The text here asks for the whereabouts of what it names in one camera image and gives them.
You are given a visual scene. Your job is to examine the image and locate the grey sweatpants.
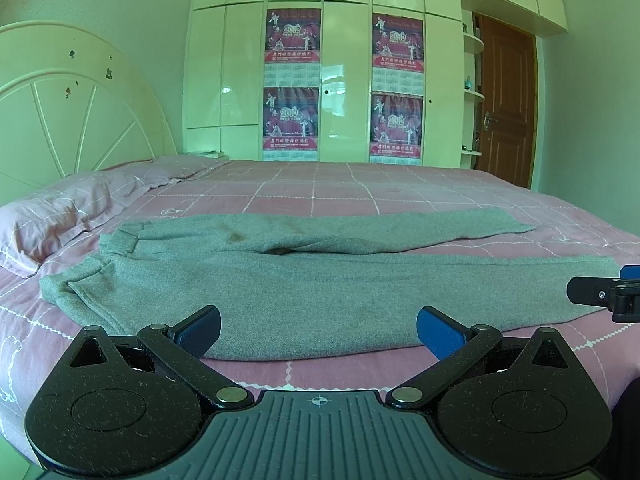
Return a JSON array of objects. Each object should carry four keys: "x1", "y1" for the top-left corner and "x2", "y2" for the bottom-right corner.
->
[{"x1": 40, "y1": 208, "x2": 618, "y2": 361}]

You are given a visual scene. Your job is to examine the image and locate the pink checked bed sheet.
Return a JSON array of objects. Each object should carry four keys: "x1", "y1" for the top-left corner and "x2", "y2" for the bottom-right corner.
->
[{"x1": 1, "y1": 162, "x2": 639, "y2": 460}]

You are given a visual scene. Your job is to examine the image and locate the far pink pillow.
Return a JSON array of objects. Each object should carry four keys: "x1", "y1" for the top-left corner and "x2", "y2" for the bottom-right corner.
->
[{"x1": 126, "y1": 155, "x2": 228, "y2": 186}]

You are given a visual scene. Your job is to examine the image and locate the pink pillow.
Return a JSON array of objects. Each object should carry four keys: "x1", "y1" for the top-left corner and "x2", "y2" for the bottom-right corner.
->
[
  {"x1": 1, "y1": 168, "x2": 151, "y2": 278},
  {"x1": 126, "y1": 155, "x2": 228, "y2": 186}
]

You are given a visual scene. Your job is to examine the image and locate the brown wooden door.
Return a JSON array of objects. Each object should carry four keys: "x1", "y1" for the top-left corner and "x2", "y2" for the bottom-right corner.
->
[{"x1": 474, "y1": 14, "x2": 537, "y2": 188}]

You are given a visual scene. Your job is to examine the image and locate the lower right red poster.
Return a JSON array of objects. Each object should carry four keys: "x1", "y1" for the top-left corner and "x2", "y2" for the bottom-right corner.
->
[{"x1": 369, "y1": 92, "x2": 423, "y2": 165}]

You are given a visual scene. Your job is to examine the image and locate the red poster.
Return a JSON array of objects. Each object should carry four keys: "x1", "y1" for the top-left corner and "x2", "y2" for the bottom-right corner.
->
[
  {"x1": 265, "y1": 9, "x2": 321, "y2": 64},
  {"x1": 262, "y1": 87, "x2": 319, "y2": 158},
  {"x1": 372, "y1": 13, "x2": 424, "y2": 73},
  {"x1": 369, "y1": 92, "x2": 423, "y2": 165}
]

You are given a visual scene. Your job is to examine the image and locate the lower left red poster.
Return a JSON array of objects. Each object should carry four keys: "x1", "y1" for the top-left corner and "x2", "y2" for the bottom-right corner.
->
[{"x1": 262, "y1": 87, "x2": 319, "y2": 158}]

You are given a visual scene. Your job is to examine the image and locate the white wooden headboard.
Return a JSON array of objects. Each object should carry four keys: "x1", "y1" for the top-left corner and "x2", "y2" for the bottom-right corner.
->
[{"x1": 1, "y1": 21, "x2": 177, "y2": 203}]

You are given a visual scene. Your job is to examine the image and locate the white corner shelf unit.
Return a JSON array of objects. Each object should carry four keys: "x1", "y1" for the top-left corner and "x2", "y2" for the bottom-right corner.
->
[{"x1": 461, "y1": 10, "x2": 485, "y2": 169}]

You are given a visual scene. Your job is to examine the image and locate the white built-in wardrobe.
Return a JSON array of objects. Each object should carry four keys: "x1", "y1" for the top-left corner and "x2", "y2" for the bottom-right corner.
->
[{"x1": 182, "y1": 0, "x2": 567, "y2": 168}]

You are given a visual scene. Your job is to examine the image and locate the upper right red poster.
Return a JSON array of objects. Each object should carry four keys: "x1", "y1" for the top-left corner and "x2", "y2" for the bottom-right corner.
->
[{"x1": 372, "y1": 13, "x2": 424, "y2": 73}]

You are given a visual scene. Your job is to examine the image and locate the upper left red poster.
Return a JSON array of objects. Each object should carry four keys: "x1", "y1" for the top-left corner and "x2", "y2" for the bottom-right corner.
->
[{"x1": 265, "y1": 9, "x2": 321, "y2": 64}]

